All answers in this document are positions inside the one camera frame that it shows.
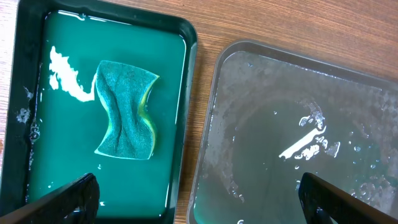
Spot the small green soapy water tray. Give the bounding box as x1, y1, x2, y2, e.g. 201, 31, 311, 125
1, 1, 198, 223

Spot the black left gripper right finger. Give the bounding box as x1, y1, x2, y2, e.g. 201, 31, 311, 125
298, 172, 397, 224

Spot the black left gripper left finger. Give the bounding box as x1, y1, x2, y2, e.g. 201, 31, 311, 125
1, 173, 100, 224

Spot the green and yellow sponge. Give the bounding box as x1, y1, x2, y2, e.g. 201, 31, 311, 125
95, 60, 159, 160

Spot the large dark grey tray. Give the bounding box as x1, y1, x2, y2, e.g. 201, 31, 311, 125
187, 40, 397, 223

